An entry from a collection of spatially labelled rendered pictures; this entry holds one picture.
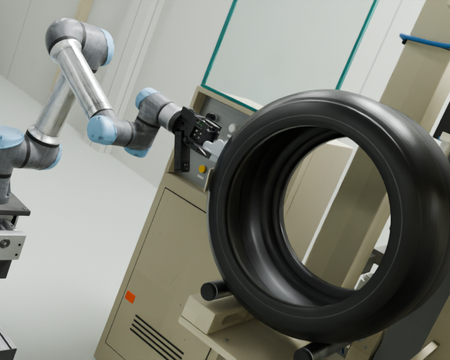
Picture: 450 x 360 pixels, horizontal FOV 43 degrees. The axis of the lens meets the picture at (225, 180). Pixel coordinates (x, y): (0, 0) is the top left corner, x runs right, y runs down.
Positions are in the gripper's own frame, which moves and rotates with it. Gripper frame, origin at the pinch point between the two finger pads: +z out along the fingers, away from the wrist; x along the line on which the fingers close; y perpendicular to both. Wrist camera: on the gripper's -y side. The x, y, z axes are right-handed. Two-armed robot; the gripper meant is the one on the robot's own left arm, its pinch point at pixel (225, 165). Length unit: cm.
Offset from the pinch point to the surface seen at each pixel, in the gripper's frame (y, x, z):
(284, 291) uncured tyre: -22.3, 11.8, 27.6
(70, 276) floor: -130, 91, -108
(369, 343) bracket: -23, 22, 51
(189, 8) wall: 14, 294, -284
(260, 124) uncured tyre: 16.3, -11.9, 10.1
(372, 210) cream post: 6.7, 24.8, 32.6
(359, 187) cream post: 10.0, 24.8, 26.3
